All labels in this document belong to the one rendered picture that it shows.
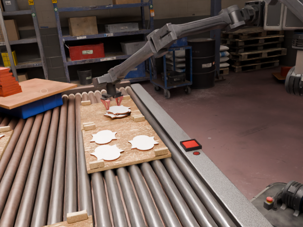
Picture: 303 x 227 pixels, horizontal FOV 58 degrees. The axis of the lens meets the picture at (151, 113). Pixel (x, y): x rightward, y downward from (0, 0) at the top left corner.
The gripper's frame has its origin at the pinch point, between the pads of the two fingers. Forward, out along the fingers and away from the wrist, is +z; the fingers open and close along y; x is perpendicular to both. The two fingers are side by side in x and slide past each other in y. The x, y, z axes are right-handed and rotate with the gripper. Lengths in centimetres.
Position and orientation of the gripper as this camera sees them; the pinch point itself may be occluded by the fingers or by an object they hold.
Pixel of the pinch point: (113, 107)
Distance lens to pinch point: 165.5
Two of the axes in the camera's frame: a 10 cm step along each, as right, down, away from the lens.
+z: 0.5, 9.3, 3.7
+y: 6.8, -3.0, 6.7
